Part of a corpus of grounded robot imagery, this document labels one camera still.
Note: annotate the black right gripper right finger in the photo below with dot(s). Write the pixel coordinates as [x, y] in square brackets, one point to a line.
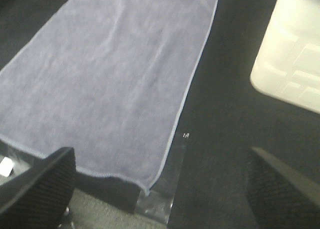
[279, 196]

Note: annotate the black felt table mat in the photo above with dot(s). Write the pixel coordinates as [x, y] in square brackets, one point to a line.
[223, 113]

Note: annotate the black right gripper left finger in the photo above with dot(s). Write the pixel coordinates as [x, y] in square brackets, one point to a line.
[39, 197]

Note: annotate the right clear tape strip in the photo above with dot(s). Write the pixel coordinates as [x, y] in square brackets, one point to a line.
[157, 205]

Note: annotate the grey microfibre towel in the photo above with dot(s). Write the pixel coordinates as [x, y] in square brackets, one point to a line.
[108, 78]

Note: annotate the cream white plastic basket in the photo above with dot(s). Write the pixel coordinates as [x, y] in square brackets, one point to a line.
[287, 65]

